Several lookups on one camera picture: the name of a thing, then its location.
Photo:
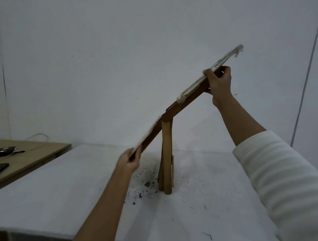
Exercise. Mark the white ribbed sleeve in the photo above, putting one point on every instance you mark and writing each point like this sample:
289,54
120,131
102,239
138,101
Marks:
280,181

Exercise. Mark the person's left forearm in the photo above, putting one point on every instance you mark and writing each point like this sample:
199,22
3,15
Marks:
101,208

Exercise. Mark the white plastic-wrapped bar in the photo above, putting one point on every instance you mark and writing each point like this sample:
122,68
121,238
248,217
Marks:
196,83

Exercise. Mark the person's right forearm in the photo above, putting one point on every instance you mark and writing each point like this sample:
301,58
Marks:
236,116

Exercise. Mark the black flat device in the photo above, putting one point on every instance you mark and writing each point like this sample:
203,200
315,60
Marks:
3,167

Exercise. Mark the wooden side table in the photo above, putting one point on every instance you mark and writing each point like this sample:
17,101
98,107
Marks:
29,155

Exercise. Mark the person's left thumb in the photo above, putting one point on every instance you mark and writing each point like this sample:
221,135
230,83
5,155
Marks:
139,157

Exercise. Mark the person's right thumb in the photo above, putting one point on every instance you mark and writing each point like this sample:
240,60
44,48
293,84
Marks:
209,74

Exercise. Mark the person's right hand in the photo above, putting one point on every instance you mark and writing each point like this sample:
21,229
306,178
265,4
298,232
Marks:
219,84

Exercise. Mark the black and silver tool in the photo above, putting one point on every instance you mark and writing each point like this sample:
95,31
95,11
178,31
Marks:
8,150

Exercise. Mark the white foam strip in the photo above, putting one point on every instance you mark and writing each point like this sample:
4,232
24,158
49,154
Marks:
149,131

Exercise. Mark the person's left hand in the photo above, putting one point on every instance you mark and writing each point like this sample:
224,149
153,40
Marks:
125,163

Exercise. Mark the brown wooden folding stand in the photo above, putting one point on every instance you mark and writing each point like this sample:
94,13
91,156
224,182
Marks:
167,154

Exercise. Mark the dark debris scatter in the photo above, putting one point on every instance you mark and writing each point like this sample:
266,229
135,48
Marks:
144,188

